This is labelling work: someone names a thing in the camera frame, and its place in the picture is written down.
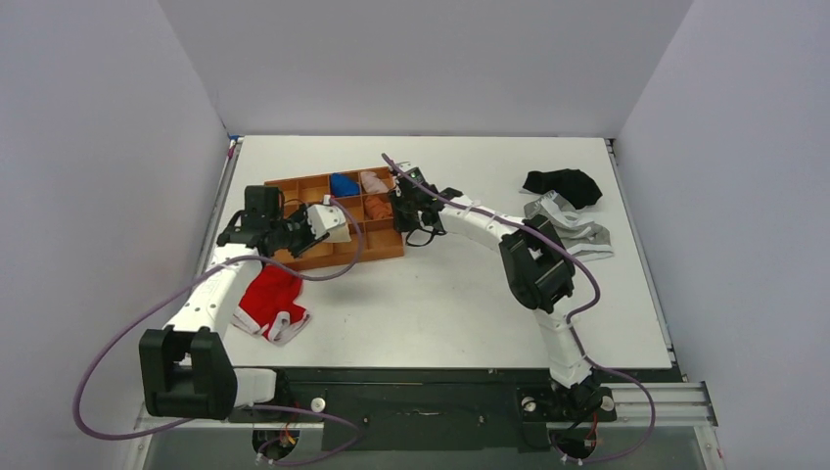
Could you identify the blue rolled underwear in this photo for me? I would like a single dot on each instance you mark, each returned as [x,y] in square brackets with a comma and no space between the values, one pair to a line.
[342,186]

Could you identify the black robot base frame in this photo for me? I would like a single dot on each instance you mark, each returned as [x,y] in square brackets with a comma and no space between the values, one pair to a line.
[446,409]

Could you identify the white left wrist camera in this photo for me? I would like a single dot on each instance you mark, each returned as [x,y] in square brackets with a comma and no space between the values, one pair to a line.
[328,224]

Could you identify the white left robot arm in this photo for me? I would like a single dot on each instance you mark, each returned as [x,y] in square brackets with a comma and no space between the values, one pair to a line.
[186,371]

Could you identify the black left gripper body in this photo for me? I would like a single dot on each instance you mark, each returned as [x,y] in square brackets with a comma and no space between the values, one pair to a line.
[295,233]

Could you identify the aluminium table edge rail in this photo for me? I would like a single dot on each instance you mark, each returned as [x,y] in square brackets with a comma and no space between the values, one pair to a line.
[208,241]

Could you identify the grey underwear white band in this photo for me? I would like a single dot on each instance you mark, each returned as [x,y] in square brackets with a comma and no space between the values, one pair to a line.
[581,235]

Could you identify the red underwear white band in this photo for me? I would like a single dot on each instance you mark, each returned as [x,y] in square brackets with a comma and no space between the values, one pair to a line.
[269,307]

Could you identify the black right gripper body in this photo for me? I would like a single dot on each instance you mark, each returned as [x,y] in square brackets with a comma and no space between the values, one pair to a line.
[402,197]

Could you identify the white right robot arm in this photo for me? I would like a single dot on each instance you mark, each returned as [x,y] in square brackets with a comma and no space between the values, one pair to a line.
[538,272]

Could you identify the orange-brown rolled underwear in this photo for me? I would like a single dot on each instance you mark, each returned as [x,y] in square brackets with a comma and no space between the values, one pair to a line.
[377,207]

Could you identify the wooden compartment tray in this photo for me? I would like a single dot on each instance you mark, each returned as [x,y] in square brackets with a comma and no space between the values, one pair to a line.
[381,240]

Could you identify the black underwear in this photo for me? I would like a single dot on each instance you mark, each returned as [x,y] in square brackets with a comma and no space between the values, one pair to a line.
[574,185]

